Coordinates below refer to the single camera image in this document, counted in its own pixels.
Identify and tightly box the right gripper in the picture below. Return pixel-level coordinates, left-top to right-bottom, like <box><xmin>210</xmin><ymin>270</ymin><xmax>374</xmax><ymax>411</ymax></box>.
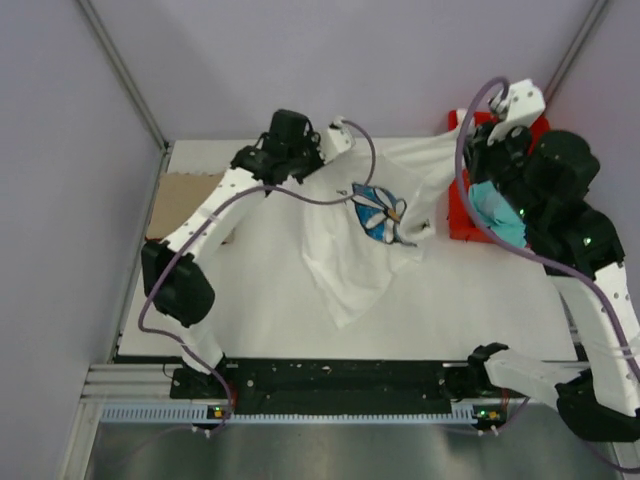
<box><xmin>458</xmin><ymin>117</ymin><xmax>544</xmax><ymax>227</ymax></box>

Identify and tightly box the teal t shirt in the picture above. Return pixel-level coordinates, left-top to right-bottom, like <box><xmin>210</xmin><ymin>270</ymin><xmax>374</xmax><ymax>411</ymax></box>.
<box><xmin>468</xmin><ymin>181</ymin><xmax>527</xmax><ymax>248</ymax></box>

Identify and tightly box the white t shirt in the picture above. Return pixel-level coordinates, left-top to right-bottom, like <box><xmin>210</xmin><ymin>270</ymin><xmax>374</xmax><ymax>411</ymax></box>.
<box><xmin>302</xmin><ymin>130</ymin><xmax>458</xmax><ymax>328</ymax></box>

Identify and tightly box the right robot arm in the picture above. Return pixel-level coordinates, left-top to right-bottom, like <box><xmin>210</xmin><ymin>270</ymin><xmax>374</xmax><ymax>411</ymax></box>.
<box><xmin>464</xmin><ymin>122</ymin><xmax>639</xmax><ymax>443</ymax></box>

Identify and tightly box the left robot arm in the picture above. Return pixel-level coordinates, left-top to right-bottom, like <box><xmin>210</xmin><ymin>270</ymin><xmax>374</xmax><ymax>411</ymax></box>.
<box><xmin>138</xmin><ymin>109</ymin><xmax>324</xmax><ymax>397</ymax></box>

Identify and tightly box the red plastic bin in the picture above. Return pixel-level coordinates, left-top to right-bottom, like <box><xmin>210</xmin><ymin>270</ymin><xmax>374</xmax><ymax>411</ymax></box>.
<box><xmin>447</xmin><ymin>109</ymin><xmax>550</xmax><ymax>243</ymax></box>

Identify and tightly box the folded brown t shirt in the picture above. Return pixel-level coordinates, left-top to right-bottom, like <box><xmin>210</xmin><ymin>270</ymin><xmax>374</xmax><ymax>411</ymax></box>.
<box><xmin>145</xmin><ymin>173</ymin><xmax>223</xmax><ymax>240</ymax></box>

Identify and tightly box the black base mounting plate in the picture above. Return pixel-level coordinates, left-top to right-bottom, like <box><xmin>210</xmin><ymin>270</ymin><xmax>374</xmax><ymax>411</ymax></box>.
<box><xmin>170</xmin><ymin>358</ymin><xmax>522</xmax><ymax>416</ymax></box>

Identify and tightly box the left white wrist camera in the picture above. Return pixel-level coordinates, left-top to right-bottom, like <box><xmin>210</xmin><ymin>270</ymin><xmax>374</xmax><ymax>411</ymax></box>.
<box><xmin>319</xmin><ymin>116</ymin><xmax>355</xmax><ymax>164</ymax></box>

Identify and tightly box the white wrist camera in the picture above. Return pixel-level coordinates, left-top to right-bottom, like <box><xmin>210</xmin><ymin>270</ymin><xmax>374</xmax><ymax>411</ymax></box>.
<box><xmin>487</xmin><ymin>79</ymin><xmax>546</xmax><ymax>146</ymax></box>
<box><xmin>319</xmin><ymin>116</ymin><xmax>355</xmax><ymax>164</ymax></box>

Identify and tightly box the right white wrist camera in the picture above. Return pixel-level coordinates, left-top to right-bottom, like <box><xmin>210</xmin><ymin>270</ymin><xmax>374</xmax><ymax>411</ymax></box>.
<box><xmin>487</xmin><ymin>79</ymin><xmax>546</xmax><ymax>146</ymax></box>

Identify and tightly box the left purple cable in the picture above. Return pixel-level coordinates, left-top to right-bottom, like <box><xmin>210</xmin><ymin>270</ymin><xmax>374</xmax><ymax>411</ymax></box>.
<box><xmin>97</xmin><ymin>118</ymin><xmax>379</xmax><ymax>464</ymax></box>

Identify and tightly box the purple cable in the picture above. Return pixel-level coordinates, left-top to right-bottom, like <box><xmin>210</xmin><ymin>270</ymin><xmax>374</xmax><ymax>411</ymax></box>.
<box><xmin>97</xmin><ymin>118</ymin><xmax>379</xmax><ymax>464</ymax></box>
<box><xmin>434</xmin><ymin>75</ymin><xmax>640</xmax><ymax>474</ymax></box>

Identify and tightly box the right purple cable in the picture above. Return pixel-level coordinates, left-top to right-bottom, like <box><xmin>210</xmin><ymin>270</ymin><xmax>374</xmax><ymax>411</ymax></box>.
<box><xmin>434</xmin><ymin>75</ymin><xmax>640</xmax><ymax>474</ymax></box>

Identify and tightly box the aluminium frame rail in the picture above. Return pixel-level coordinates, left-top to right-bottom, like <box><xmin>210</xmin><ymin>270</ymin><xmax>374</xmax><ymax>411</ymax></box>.
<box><xmin>79</xmin><ymin>362</ymin><xmax>627</xmax><ymax>401</ymax></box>

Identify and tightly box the grey slotted cable duct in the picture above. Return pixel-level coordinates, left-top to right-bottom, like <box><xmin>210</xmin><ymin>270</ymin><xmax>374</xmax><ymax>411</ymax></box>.
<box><xmin>100</xmin><ymin>403</ymin><xmax>502</xmax><ymax>425</ymax></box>

